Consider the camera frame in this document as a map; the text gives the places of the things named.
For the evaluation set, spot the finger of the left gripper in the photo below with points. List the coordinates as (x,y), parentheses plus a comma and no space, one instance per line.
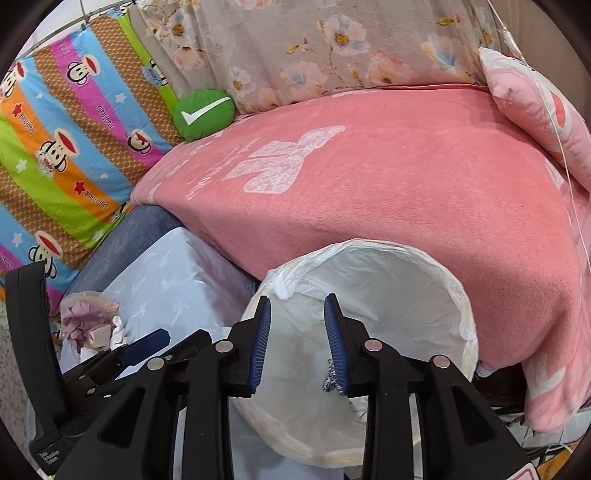
(144,348)

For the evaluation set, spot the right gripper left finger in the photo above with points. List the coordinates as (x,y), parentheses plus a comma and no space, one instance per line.
(182,400)

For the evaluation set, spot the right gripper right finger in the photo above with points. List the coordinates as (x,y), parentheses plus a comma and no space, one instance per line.
(461,437)

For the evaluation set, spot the purple bag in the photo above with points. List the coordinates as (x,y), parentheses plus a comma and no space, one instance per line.
(81,312)

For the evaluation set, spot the white lined trash bin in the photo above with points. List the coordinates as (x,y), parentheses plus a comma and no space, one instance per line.
(402,295)

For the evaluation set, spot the light blue palm cloth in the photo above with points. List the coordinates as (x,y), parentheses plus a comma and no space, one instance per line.
(181,285)

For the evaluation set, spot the dark blue cushion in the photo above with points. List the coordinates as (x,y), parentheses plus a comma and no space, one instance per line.
(136,232)

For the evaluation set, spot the black patterned ribbon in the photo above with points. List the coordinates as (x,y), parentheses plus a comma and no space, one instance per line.
(331,382)

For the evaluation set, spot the colourful monkey print pillow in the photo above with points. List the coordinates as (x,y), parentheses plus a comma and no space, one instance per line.
(82,120)

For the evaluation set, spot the green checkmark cushion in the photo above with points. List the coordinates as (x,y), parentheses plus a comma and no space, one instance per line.
(202,113)

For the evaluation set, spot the pink fleece blanket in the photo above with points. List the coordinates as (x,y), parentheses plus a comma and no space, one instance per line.
(442,170)

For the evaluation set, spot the grey floral blanket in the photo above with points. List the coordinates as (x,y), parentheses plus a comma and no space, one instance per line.
(267,54)

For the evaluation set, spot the pink heart pillow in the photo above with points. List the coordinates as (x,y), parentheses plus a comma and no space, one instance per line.
(539,108)

